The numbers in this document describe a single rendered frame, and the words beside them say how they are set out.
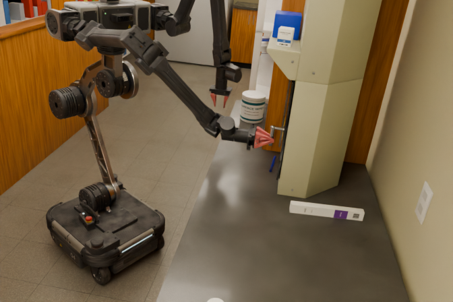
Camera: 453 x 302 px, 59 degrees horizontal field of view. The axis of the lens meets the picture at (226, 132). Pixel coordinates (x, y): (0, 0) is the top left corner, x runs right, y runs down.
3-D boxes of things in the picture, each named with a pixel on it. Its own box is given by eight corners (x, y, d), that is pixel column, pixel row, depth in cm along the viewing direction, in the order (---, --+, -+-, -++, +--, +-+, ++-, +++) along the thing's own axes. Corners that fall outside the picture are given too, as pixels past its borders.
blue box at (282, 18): (298, 35, 162) (301, 12, 158) (298, 40, 153) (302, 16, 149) (273, 32, 163) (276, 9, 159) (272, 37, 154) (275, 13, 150)
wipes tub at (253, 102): (263, 116, 232) (266, 92, 226) (261, 125, 220) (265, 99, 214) (240, 112, 233) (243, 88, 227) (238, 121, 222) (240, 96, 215)
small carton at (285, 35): (292, 44, 145) (294, 27, 143) (290, 47, 141) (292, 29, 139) (278, 42, 147) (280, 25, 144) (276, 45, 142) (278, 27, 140)
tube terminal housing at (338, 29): (334, 164, 186) (374, -11, 153) (341, 204, 157) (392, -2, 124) (280, 156, 188) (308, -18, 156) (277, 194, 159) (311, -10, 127)
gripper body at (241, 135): (255, 123, 160) (237, 121, 161) (252, 136, 151) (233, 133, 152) (254, 137, 163) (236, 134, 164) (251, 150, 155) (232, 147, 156)
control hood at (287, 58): (296, 58, 169) (299, 34, 164) (296, 81, 139) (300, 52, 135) (268, 54, 170) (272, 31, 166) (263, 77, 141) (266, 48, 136)
